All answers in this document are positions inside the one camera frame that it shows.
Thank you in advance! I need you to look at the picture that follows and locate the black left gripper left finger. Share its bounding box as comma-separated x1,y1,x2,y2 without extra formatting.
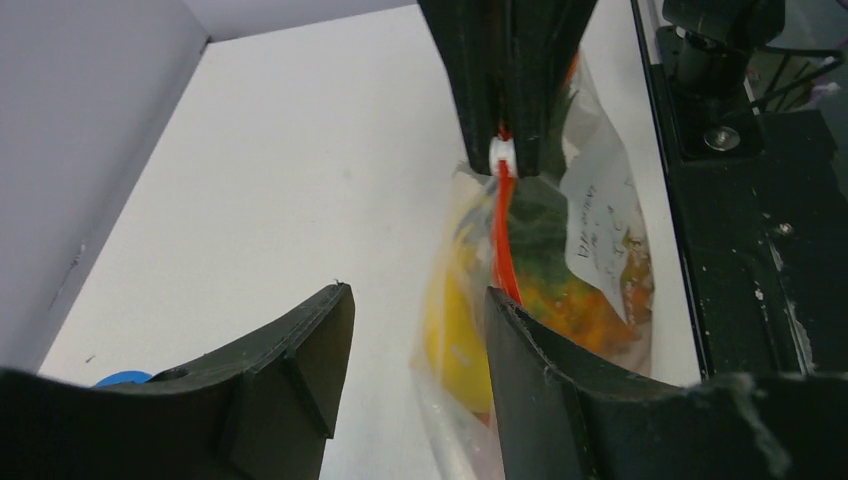
1,283,355,479

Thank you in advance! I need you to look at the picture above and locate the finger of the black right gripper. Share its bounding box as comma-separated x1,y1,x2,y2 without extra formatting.
418,0,513,176
510,0,596,177

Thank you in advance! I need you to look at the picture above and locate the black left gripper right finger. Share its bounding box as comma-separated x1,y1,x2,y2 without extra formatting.
484,288,847,479

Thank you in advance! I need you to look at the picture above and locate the orange toy pineapple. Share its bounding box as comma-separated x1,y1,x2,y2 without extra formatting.
508,85,654,369

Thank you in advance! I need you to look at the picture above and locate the yellow toy banana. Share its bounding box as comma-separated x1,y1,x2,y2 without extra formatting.
422,238,493,416

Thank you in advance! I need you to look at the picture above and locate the blue plastic bin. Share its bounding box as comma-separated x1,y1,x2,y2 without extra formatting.
95,370,153,388

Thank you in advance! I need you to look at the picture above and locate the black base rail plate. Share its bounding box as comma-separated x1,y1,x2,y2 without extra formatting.
632,1,847,378

